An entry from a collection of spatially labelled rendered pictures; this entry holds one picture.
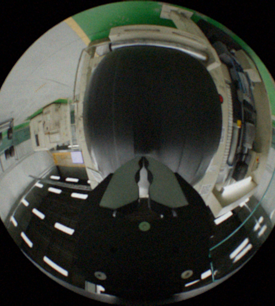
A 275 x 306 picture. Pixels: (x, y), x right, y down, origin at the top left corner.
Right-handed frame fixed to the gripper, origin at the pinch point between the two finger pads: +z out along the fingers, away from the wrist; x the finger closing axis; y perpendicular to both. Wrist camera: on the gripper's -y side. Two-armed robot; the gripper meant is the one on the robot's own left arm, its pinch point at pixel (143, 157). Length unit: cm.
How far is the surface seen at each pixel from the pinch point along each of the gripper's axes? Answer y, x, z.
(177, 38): -34.2, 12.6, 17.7
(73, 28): -118, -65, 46
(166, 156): 1.0, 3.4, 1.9
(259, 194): 393, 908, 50
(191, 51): -29.2, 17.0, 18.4
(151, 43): -29.3, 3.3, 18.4
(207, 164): 3.1, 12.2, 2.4
